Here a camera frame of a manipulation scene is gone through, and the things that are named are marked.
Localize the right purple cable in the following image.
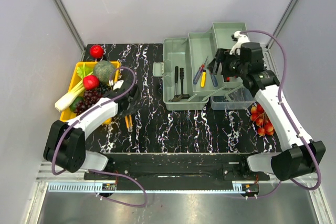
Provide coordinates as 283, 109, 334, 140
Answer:
230, 30, 323, 200

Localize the dark blue grape bunch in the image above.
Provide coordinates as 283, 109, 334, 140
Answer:
97, 83, 111, 95

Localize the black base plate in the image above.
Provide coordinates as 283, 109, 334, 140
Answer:
83, 152, 271, 190

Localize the yellow handled screwdriver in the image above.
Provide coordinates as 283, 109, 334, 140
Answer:
200, 69, 206, 88

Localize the black claw hammer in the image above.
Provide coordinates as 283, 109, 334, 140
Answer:
180, 68, 190, 99

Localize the clear grey plastic toolbox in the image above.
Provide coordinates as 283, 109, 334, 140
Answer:
153, 22, 255, 111

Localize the red cherry bunch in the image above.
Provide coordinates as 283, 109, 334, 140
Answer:
250, 103, 275, 136

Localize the yellow plastic tray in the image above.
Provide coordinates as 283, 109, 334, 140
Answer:
59, 61, 121, 125

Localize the red radish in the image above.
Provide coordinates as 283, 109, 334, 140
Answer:
82, 75, 99, 90

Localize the blue screwdriver with red band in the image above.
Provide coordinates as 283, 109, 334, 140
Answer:
193, 57, 208, 84

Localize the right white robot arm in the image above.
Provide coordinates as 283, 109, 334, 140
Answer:
212, 31, 326, 183

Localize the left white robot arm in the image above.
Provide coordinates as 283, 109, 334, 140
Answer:
43, 80, 138, 179

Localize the white green leek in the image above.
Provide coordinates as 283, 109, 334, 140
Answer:
54, 80, 85, 112

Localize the red tomato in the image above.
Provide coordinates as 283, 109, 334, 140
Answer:
90, 45, 104, 59

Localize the dark red grape bunch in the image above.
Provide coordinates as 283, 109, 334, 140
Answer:
73, 89, 102, 115

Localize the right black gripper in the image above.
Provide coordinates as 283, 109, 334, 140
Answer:
205, 48, 247, 78

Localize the green lettuce leaf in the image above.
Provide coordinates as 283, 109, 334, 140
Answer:
76, 63, 93, 79

